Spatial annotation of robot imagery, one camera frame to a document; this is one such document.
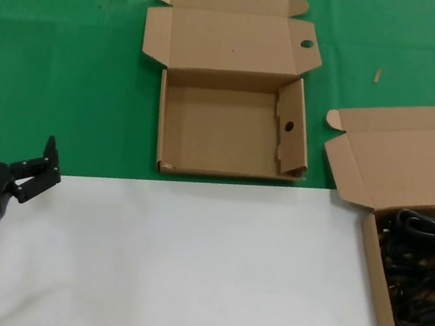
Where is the cardboard box with holed flap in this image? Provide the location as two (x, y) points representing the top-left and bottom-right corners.
(124, 0), (332, 195)

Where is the green table cloth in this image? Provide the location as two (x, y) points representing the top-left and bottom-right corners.
(0, 0), (435, 230)

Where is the cardboard box full of cables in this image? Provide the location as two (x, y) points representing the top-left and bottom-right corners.
(298, 88), (435, 326)

